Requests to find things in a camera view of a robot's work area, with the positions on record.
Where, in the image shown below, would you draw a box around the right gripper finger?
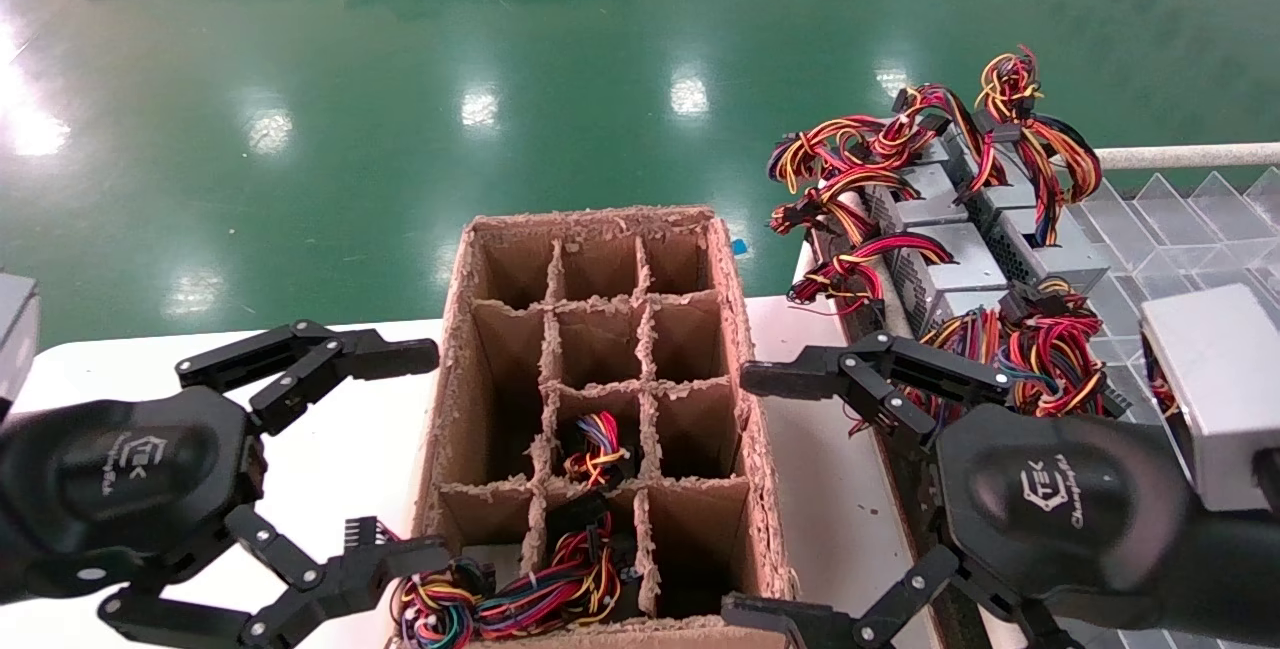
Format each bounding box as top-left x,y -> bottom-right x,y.
720,542 -> 1079,649

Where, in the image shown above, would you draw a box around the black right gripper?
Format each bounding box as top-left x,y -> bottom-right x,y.
741,331 -> 1203,628

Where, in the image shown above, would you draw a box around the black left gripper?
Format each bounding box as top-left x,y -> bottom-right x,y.
0,319 -> 454,649

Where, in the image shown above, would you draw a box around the power supply with comb connector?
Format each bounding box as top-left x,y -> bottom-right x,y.
345,517 -> 491,649

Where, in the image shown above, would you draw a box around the brown cardboard box with dividers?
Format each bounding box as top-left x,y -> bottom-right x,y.
388,205 -> 799,649

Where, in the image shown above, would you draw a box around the power supply with black connector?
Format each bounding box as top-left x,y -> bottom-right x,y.
475,491 -> 643,630

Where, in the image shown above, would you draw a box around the transparent acrylic rack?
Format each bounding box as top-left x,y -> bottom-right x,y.
1060,167 -> 1280,649

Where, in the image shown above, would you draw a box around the power supplies with wire bundles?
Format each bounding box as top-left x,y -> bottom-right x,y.
800,229 -> 1001,649

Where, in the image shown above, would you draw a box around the power supply with red-blue cables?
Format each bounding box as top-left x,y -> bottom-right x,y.
563,411 -> 633,488

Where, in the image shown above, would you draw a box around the grey power supply orange cables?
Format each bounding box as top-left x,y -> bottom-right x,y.
768,164 -> 969,240
768,112 -> 951,177

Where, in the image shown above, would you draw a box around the grey power supply red-orange cables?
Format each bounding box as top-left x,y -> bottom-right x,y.
1003,277 -> 1101,350

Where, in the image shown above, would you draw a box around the grey power supply looped cables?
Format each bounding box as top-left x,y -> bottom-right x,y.
975,45 -> 1113,282

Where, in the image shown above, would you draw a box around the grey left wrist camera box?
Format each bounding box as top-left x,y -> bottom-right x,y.
0,274 -> 41,405

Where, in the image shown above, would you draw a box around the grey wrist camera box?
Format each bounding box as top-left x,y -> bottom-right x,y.
0,274 -> 41,405
1140,284 -> 1280,512

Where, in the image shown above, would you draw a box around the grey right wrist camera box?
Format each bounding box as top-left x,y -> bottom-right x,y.
1140,284 -> 1280,512

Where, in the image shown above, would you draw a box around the white pipe rail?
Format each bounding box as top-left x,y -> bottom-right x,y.
1095,142 -> 1280,171

